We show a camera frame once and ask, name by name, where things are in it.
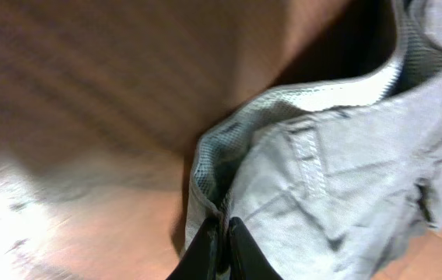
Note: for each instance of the grey shorts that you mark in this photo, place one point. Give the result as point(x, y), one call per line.
point(333, 178)

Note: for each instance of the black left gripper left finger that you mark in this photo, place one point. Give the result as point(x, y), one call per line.
point(201, 258)

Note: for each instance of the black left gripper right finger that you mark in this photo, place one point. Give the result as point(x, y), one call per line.
point(247, 262)

